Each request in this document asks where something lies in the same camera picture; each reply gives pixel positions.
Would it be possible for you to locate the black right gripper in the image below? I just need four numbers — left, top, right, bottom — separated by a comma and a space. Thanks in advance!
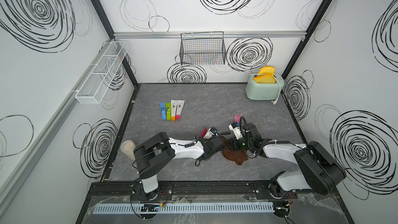
224, 136, 252, 151

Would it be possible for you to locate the crimson pink toothpaste tube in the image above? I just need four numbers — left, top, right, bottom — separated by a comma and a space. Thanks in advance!
200, 128, 208, 139

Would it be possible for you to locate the brown cloth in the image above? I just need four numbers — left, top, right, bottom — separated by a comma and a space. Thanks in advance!
221, 136, 248, 166

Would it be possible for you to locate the magenta toothpaste tube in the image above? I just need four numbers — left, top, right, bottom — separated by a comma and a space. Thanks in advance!
234, 115, 241, 122

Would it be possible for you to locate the white pink-cap toothpaste tube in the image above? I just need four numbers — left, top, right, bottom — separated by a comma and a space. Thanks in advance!
176, 100, 185, 120

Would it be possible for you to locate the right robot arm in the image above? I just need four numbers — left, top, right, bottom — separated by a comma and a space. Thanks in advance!
229, 122, 346, 199

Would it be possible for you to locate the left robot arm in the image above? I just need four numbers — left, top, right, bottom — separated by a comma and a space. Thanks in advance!
133, 130, 231, 194

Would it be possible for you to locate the green toothpaste tube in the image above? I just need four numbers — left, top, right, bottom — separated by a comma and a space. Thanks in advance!
165, 102, 172, 121

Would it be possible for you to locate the blue toothpaste tube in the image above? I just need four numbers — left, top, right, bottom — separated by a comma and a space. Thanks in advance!
159, 102, 167, 120

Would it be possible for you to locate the mint green toaster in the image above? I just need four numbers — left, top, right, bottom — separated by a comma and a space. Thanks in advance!
245, 74, 285, 101

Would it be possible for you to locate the yellow toast slice front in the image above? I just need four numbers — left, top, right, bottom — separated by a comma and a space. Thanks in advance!
254, 74, 276, 84

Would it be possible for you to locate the yellow toast slice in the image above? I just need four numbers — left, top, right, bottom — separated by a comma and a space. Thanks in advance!
259, 66, 275, 75
254, 74, 276, 84

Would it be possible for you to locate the yellow toast slice back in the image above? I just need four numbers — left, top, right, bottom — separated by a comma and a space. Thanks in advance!
259, 66, 275, 75

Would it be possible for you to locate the beige sponge roll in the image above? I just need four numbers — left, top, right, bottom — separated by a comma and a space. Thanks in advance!
120, 140, 136, 161

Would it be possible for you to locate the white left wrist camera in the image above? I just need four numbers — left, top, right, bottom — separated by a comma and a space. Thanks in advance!
203, 128, 218, 139

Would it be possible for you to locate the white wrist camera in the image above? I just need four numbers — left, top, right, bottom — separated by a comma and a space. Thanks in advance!
203, 128, 218, 139
229, 122, 243, 140

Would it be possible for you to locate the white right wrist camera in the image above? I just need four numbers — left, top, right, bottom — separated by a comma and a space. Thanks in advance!
229, 122, 243, 140

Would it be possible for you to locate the white toaster cable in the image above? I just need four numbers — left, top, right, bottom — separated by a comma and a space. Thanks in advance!
254, 74, 282, 105

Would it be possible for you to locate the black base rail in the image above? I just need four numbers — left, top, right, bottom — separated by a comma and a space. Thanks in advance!
86, 180, 299, 201

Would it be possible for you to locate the grey slotted cable duct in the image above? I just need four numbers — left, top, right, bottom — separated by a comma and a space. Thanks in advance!
93, 202, 275, 215

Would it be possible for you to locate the black wire wall basket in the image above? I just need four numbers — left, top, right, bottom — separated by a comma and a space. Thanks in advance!
179, 32, 227, 65

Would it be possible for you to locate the white wire wall basket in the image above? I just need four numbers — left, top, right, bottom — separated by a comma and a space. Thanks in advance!
75, 40, 129, 104

